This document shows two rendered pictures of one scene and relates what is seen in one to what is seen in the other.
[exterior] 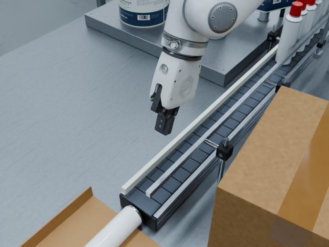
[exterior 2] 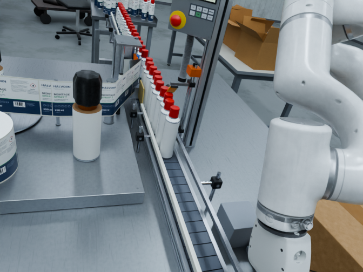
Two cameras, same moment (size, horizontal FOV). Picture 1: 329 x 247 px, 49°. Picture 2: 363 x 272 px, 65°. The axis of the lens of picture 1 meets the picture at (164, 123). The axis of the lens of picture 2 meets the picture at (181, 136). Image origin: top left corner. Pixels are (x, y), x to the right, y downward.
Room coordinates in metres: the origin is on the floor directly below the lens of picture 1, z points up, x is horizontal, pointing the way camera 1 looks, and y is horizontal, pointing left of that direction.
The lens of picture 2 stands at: (0.59, 0.35, 1.53)
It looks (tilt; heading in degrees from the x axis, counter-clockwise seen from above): 32 degrees down; 298
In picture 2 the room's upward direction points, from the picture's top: 13 degrees clockwise
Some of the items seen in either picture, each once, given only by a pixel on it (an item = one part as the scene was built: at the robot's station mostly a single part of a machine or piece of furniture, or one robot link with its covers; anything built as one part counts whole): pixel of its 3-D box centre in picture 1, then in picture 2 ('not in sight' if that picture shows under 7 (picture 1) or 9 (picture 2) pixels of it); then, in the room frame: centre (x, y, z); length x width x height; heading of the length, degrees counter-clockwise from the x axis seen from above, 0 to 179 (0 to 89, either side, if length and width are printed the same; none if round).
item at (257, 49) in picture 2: not in sight; (262, 42); (1.42, -2.32, 0.97); 0.51 x 0.42 x 0.37; 57
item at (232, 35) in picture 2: not in sight; (246, 31); (1.71, -2.60, 0.96); 0.53 x 0.45 x 0.37; 53
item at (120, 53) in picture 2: not in sight; (126, 67); (1.50, -0.65, 1.01); 0.14 x 0.13 x 0.26; 141
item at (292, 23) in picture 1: (289, 34); (169, 132); (1.04, -0.40, 0.98); 0.05 x 0.05 x 0.20
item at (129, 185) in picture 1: (244, 78); (169, 188); (0.91, -0.24, 0.90); 1.07 x 0.01 x 0.02; 141
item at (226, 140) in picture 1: (214, 159); not in sight; (0.57, -0.12, 0.91); 0.07 x 0.03 x 0.17; 51
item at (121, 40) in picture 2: not in sight; (128, 40); (1.50, -0.64, 1.14); 0.14 x 0.11 x 0.01; 141
